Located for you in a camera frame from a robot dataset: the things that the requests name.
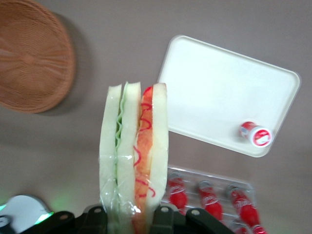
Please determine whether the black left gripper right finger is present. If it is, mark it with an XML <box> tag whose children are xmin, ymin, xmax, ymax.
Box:
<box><xmin>152</xmin><ymin>204</ymin><xmax>234</xmax><ymax>234</ymax></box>

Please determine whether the red cola bottle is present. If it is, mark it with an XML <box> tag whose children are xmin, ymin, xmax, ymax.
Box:
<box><xmin>168</xmin><ymin>172</ymin><xmax>190</xmax><ymax>210</ymax></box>
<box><xmin>197</xmin><ymin>180</ymin><xmax>224</xmax><ymax>220</ymax></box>
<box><xmin>231</xmin><ymin>220</ymin><xmax>268</xmax><ymax>234</ymax></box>
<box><xmin>226</xmin><ymin>184</ymin><xmax>260</xmax><ymax>227</ymax></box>

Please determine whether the clear acrylic bottle rack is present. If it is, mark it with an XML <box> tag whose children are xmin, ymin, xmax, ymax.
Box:
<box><xmin>162</xmin><ymin>165</ymin><xmax>256</xmax><ymax>234</ymax></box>

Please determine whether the round brown wicker basket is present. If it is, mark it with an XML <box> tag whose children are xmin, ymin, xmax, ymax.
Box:
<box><xmin>0</xmin><ymin>0</ymin><xmax>75</xmax><ymax>114</ymax></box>

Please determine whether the red lidded yogurt cup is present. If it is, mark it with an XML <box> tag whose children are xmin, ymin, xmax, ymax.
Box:
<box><xmin>238</xmin><ymin>120</ymin><xmax>272</xmax><ymax>148</ymax></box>

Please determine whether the beige plastic tray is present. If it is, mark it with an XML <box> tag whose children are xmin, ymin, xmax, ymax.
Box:
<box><xmin>157</xmin><ymin>35</ymin><xmax>300</xmax><ymax>158</ymax></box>

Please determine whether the triangle sandwich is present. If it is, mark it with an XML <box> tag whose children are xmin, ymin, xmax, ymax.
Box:
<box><xmin>98</xmin><ymin>81</ymin><xmax>169</xmax><ymax>234</ymax></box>

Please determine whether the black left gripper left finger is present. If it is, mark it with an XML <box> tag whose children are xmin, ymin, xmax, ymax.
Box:
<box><xmin>52</xmin><ymin>204</ymin><xmax>109</xmax><ymax>234</ymax></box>

